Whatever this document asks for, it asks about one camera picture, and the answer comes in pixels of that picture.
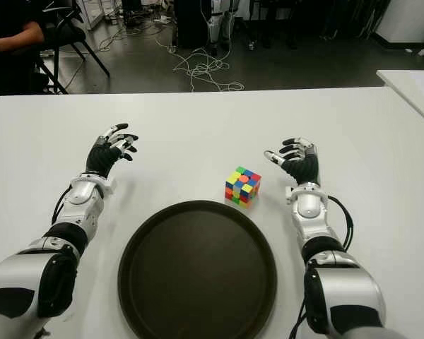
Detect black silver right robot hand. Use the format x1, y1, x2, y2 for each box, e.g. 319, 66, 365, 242
263, 137, 321, 186

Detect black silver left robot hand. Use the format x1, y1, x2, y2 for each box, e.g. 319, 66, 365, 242
86, 123, 139, 179

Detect multicoloured Rubik's cube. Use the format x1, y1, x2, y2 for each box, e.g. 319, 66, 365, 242
225, 165, 263, 210

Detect dark brown round plate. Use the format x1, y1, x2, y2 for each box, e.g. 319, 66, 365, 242
117, 199, 278, 339

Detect black folding chair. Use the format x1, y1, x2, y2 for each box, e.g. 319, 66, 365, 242
35, 0, 111, 95

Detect white side table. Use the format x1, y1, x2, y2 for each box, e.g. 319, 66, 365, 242
375, 69, 424, 130

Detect white display cabinet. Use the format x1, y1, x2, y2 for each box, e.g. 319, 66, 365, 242
73, 0, 107, 32

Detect black cabinet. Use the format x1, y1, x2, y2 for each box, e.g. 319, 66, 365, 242
175, 0, 213, 49

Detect seated person in black shirt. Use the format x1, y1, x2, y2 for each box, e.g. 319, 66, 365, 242
0, 0, 50, 109

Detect white humanoid robot legs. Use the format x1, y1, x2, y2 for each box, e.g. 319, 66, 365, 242
206, 0, 240, 50

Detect white block with black base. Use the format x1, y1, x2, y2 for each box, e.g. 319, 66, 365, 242
374, 0, 424, 45

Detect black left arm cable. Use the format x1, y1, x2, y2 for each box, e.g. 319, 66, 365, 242
51, 186, 73, 227

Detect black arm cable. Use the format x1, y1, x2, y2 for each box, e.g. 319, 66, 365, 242
326, 196, 353, 251
51, 186, 73, 227

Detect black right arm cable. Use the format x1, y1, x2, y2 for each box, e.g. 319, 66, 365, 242
326, 196, 353, 251

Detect tangled white floor cable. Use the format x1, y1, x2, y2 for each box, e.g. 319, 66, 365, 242
155, 35, 245, 93

